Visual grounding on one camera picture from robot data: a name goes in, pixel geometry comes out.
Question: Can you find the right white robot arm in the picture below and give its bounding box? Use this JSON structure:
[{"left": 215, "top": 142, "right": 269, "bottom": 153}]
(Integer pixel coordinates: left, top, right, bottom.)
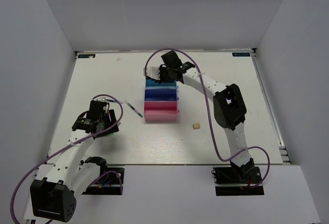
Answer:
[{"left": 143, "top": 48, "right": 254, "bottom": 182}]

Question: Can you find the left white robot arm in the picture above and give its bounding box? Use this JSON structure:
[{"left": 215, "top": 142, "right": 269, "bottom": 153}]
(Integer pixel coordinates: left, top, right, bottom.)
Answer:
[{"left": 30, "top": 98, "right": 119, "bottom": 222}]

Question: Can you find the light blue bin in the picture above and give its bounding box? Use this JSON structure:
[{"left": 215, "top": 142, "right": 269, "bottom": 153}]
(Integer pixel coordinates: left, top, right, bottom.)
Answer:
[{"left": 145, "top": 79, "right": 178, "bottom": 89}]

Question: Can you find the dark blue bin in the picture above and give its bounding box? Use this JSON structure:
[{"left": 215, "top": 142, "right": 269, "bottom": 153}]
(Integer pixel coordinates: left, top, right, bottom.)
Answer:
[{"left": 144, "top": 89, "right": 179, "bottom": 101}]

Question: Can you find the green gel pen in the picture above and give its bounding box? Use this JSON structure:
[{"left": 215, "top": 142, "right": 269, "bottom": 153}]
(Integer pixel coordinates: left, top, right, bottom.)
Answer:
[{"left": 124, "top": 100, "right": 143, "bottom": 118}]

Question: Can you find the pink bin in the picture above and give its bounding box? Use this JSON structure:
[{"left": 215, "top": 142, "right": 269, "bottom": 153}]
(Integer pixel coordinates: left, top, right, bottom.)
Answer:
[{"left": 143, "top": 101, "right": 179, "bottom": 122}]

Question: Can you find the small tan eraser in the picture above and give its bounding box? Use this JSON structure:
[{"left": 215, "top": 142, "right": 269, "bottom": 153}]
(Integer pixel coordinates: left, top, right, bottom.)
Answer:
[{"left": 193, "top": 123, "right": 200, "bottom": 129}]

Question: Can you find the right corner label sticker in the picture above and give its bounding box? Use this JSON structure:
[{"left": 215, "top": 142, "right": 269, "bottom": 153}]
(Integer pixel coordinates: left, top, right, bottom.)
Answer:
[{"left": 232, "top": 52, "right": 250, "bottom": 57}]

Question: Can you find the corner label sticker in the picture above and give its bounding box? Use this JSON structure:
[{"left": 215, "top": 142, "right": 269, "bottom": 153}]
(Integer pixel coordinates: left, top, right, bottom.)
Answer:
[
  {"left": 78, "top": 54, "right": 96, "bottom": 59},
  {"left": 232, "top": 52, "right": 250, "bottom": 57}
]

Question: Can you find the left corner label sticker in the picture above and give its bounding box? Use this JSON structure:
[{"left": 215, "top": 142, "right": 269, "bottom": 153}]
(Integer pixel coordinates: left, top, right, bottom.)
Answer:
[{"left": 78, "top": 54, "right": 96, "bottom": 59}]

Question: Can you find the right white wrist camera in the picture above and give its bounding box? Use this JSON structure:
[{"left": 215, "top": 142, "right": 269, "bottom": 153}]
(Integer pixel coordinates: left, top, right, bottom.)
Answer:
[{"left": 143, "top": 66, "right": 160, "bottom": 81}]

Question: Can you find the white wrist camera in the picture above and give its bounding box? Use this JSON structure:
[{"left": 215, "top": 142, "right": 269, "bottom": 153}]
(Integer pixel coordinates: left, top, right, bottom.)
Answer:
[
  {"left": 143, "top": 66, "right": 160, "bottom": 81},
  {"left": 95, "top": 97, "right": 109, "bottom": 106}
]

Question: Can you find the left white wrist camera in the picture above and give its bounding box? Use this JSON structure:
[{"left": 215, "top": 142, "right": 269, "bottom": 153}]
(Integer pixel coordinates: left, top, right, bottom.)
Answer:
[{"left": 95, "top": 97, "right": 109, "bottom": 106}]

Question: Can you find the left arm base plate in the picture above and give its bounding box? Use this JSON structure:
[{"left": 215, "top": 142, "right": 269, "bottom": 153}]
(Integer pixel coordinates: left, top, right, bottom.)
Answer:
[{"left": 82, "top": 166, "right": 125, "bottom": 196}]

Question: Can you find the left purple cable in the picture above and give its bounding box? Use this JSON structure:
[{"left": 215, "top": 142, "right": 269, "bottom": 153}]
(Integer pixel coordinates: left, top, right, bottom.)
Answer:
[{"left": 10, "top": 93, "right": 124, "bottom": 224}]

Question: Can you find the purple cable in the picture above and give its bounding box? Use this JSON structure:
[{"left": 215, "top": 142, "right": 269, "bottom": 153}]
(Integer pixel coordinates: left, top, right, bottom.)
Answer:
[
  {"left": 10, "top": 93, "right": 124, "bottom": 224},
  {"left": 143, "top": 48, "right": 270, "bottom": 189}
]

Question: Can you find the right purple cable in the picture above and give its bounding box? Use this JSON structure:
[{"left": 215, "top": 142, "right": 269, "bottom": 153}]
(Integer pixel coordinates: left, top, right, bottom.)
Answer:
[{"left": 143, "top": 48, "right": 270, "bottom": 189}]

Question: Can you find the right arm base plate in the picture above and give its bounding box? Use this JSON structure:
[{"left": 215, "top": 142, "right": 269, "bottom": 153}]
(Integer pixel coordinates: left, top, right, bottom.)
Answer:
[{"left": 211, "top": 167, "right": 265, "bottom": 196}]

